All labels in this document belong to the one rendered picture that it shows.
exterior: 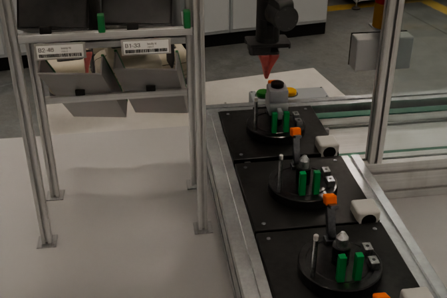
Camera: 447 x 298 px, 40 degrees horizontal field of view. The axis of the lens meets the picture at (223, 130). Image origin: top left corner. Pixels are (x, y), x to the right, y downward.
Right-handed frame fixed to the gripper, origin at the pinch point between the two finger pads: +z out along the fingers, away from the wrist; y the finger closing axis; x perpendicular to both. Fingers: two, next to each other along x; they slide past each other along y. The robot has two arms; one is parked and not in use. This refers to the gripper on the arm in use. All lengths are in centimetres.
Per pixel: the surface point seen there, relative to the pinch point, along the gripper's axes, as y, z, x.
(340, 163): 11.0, 9.7, -28.2
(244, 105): -4.3, 10.7, 5.3
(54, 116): -56, 21, 27
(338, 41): 123, 105, 296
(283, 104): 1.2, 1.3, -14.2
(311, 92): 15.2, 10.6, 10.2
